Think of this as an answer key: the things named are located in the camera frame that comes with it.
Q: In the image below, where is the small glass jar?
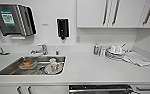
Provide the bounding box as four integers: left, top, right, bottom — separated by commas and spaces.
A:
98, 47, 107, 58

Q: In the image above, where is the small chrome sink knob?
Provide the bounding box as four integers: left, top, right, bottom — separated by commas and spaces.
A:
54, 49, 60, 56

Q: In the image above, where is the small white bottle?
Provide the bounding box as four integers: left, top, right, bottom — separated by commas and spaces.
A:
92, 42, 100, 57

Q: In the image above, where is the chrome faucet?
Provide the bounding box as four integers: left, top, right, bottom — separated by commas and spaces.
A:
29, 43, 49, 56

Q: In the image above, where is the white lower cabinet door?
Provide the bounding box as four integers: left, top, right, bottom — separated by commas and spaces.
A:
0, 85, 25, 94
23, 85, 70, 94

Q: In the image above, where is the white cup in bowl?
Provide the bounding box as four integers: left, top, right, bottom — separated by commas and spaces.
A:
43, 57, 64, 75

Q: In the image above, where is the brown bowl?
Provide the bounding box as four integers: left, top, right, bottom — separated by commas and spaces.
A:
18, 58, 38, 71

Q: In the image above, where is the stainless steel sink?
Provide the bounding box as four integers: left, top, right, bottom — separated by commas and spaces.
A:
0, 54, 67, 76

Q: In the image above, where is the white grey dish cloth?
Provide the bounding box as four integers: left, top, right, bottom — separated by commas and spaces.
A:
122, 51, 150, 68

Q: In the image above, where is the white wall outlet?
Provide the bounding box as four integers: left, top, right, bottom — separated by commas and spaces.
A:
75, 34, 82, 44

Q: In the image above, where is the small wall label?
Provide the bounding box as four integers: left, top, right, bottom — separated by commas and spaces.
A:
41, 22, 49, 27

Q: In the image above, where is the stack of white plates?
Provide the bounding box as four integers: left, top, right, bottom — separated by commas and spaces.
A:
105, 44, 127, 62

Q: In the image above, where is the black soap dispenser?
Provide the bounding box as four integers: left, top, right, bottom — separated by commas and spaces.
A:
55, 17, 71, 41

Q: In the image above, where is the white drawer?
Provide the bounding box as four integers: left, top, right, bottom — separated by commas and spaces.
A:
131, 84, 150, 94

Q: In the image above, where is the stainless steel dishwasher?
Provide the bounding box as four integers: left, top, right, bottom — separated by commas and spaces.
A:
67, 83, 134, 94

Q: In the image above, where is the steel paper towel dispenser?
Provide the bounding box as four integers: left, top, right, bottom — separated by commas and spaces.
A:
0, 2, 38, 38

